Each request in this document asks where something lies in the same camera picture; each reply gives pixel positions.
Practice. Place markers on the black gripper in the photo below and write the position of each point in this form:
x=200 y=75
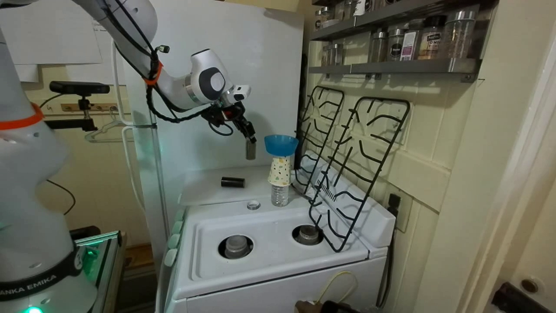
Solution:
x=231 y=112

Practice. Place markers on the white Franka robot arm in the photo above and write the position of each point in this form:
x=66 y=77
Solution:
x=23 y=174

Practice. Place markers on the small glass jar pair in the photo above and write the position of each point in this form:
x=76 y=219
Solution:
x=332 y=52

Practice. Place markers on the small clear spice jar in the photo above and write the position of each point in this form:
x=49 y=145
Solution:
x=377 y=46

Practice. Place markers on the small dark spice jar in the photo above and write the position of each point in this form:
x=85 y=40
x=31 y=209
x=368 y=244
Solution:
x=394 y=46

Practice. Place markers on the white label spice jar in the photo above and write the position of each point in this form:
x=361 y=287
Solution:
x=408 y=46

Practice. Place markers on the brown spice jar black lid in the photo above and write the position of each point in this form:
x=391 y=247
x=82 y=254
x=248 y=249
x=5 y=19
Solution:
x=433 y=40

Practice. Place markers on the clear jar silver cap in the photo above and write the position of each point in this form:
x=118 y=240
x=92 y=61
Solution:
x=464 y=35

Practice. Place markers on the small black cylinder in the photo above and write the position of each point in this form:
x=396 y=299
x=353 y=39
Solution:
x=231 y=181

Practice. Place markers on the white refrigerator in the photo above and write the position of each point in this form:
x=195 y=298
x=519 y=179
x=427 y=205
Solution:
x=266 y=58

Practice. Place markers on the narrow black stove grate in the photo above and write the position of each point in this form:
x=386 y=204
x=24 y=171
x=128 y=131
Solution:
x=339 y=96

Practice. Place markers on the round gas burner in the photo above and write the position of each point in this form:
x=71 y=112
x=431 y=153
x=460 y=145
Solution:
x=234 y=245
x=307 y=233

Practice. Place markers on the white gas stove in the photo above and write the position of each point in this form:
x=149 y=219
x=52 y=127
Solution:
x=271 y=272

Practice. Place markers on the large black stove grate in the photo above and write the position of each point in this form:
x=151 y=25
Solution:
x=400 y=115

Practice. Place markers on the green lit control box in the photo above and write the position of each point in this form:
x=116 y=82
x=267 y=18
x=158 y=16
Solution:
x=101 y=261

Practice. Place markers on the white paper sheet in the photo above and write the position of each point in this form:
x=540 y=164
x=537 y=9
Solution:
x=52 y=35

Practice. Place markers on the white door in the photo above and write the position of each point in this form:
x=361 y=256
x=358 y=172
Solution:
x=521 y=174

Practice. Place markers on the black door latch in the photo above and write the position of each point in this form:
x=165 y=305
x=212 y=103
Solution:
x=512 y=298

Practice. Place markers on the grey wall shelf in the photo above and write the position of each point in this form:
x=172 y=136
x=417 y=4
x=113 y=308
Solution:
x=375 y=14
x=393 y=66

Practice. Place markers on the black camera on stand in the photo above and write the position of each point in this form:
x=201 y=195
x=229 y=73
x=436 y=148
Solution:
x=80 y=87

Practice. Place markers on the wall power outlet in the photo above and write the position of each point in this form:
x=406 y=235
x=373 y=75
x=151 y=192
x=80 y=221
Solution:
x=401 y=218

